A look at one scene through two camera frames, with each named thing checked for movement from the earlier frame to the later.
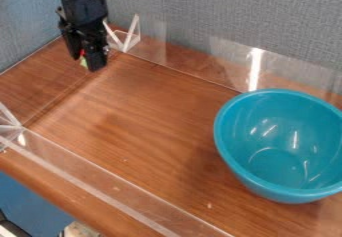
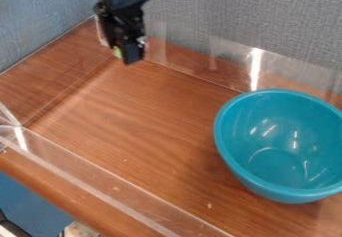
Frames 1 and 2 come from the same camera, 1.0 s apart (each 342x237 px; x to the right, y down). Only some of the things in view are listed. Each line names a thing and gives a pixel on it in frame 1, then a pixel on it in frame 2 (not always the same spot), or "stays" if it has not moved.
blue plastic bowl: (279, 139) stays
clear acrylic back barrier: (244, 51) stays
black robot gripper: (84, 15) → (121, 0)
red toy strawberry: (84, 59) → (118, 52)
